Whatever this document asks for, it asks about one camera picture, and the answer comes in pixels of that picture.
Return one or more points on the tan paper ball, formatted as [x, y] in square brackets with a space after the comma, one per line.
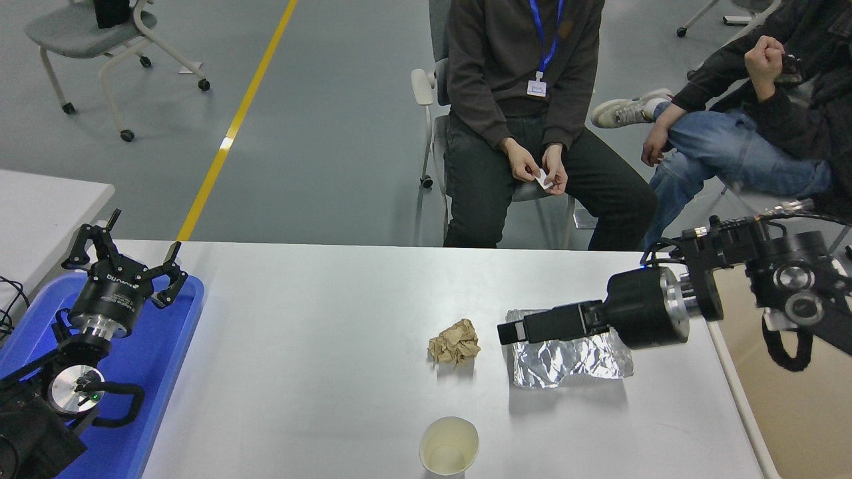
[454, 342]

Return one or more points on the grey wheeled chair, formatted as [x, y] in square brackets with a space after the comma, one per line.
[73, 30]

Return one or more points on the silver foil tray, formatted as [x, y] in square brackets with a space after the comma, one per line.
[572, 362]

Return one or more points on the grey chair with white legs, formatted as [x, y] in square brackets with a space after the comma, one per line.
[752, 4]

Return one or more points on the blue plastic tray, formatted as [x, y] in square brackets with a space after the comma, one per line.
[153, 372]

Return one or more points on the black bag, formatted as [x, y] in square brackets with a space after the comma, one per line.
[110, 13]

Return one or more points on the white paper cup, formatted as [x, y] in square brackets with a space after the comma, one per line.
[449, 446]

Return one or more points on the person's right hand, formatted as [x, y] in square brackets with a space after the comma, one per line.
[655, 146]
[520, 159]

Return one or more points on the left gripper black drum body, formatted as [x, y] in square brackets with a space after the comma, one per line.
[110, 293]

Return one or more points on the white side table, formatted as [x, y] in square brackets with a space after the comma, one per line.
[40, 219]

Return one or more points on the small white card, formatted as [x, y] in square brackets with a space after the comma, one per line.
[544, 179]

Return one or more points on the white seat chair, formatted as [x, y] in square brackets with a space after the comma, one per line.
[749, 199]

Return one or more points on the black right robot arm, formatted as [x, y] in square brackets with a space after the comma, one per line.
[799, 279]

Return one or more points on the white armrest office chair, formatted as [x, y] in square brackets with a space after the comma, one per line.
[421, 86]

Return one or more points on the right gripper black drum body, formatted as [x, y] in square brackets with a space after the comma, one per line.
[636, 306]

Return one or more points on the large pale plastic bin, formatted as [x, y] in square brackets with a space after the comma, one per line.
[799, 426]

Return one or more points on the person's left hand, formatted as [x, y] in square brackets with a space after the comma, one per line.
[764, 60]
[556, 169]

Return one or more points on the person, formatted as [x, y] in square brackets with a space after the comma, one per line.
[732, 143]
[496, 66]

